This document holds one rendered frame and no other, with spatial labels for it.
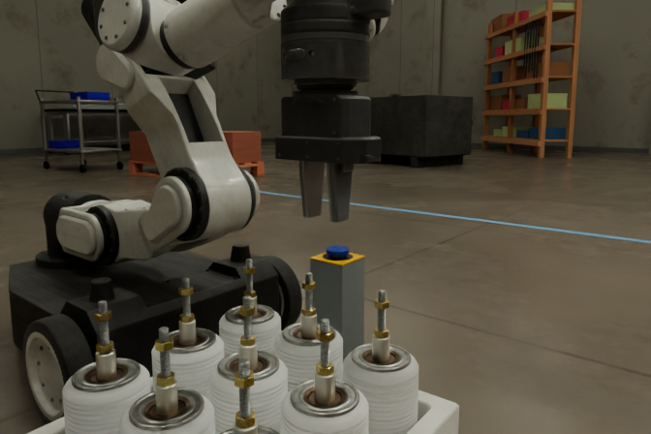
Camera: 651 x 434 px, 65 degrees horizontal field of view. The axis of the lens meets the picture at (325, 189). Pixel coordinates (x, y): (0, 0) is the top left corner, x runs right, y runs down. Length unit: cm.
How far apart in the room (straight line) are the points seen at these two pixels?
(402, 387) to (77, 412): 37
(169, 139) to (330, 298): 44
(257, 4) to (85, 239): 88
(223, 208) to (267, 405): 45
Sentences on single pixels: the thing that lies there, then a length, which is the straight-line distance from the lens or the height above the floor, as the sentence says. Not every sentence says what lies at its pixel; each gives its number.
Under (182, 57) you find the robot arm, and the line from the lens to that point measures 63.
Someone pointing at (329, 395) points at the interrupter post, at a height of 26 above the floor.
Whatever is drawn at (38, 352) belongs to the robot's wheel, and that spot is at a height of 12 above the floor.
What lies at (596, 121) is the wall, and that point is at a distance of 983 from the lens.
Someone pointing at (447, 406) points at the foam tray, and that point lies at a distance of 74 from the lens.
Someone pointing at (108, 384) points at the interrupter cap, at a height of 25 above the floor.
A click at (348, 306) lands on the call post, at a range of 89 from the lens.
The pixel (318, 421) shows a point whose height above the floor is 25.
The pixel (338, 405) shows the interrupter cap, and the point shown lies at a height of 25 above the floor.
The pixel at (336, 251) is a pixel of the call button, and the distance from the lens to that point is 88.
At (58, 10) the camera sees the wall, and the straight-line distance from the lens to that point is 999.
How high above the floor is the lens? 55
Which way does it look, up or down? 8 degrees down
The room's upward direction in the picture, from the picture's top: straight up
